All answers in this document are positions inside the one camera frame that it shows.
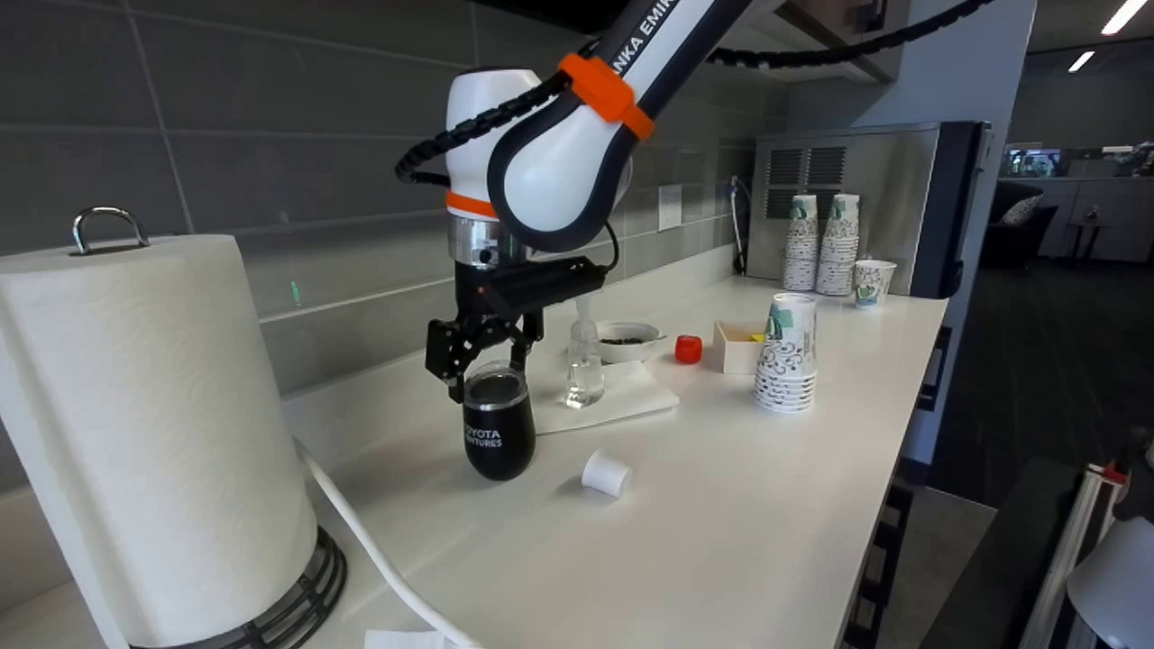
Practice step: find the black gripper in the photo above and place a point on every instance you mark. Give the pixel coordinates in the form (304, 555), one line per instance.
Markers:
(517, 291)

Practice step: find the small red object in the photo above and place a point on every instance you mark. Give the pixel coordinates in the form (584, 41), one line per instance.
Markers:
(688, 351)

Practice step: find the black insulated tumbler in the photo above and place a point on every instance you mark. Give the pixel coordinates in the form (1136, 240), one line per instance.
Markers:
(499, 439)

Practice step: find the clear plastic bottle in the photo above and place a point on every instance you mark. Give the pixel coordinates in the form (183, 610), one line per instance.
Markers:
(583, 380)

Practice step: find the white bowl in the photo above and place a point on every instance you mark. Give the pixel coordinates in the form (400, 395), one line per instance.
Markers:
(627, 345)

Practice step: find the small white coffee pod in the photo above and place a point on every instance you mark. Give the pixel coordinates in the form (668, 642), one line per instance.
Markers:
(602, 475)

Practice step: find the white and yellow box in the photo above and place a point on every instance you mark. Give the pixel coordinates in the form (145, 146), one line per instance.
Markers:
(734, 351)

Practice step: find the patterned paper cup stack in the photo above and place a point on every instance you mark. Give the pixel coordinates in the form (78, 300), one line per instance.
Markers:
(786, 374)

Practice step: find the white paper sheet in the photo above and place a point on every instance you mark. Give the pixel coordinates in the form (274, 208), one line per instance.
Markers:
(400, 640)

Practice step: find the black paper towel holder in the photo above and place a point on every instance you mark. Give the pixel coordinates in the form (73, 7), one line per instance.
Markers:
(299, 600)

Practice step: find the white paper towel roll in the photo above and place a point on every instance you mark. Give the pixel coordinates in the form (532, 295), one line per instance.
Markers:
(145, 444)

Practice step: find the single patterned paper cup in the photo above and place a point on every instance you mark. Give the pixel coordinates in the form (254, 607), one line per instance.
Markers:
(871, 282)

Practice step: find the white rounded lamp shade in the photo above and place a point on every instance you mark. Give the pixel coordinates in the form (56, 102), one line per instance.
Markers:
(1120, 588)

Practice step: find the white wall outlet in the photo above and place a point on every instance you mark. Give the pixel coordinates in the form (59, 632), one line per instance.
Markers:
(668, 208)

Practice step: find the white metal post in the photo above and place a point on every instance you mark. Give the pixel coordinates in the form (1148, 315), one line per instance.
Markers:
(1076, 544)

